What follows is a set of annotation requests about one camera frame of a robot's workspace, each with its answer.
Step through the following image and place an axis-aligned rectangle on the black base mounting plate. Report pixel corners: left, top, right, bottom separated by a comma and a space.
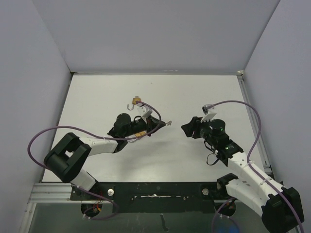
70, 182, 230, 220

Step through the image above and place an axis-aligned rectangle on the large brass padlock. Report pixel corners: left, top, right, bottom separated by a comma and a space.
135, 131, 147, 139

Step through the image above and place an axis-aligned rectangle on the black thin cable loop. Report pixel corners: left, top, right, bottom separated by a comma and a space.
206, 145, 221, 166

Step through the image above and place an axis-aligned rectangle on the aluminium rail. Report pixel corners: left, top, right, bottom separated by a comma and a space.
237, 70, 273, 173
28, 183, 72, 203

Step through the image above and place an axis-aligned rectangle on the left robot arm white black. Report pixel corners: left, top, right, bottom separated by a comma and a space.
44, 113, 166, 200

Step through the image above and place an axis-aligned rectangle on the aluminium front rail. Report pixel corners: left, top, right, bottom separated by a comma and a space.
28, 183, 72, 203

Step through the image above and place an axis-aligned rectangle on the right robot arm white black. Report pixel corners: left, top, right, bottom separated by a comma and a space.
181, 116, 304, 233

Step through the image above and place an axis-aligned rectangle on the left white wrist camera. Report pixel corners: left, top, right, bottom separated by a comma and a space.
138, 106, 153, 122

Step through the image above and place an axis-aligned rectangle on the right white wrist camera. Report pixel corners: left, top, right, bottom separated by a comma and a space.
201, 104, 216, 123

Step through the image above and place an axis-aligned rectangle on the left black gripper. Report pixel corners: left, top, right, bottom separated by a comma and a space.
123, 115, 165, 137

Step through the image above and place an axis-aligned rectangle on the small brass padlock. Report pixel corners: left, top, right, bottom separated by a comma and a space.
127, 96, 142, 111

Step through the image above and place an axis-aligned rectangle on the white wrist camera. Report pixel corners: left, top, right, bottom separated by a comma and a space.
138, 106, 153, 122
201, 104, 216, 123

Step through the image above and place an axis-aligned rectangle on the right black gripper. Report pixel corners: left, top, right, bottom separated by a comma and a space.
182, 115, 217, 147

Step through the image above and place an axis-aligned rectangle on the aluminium right side rail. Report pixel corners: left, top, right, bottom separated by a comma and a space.
237, 70, 273, 173

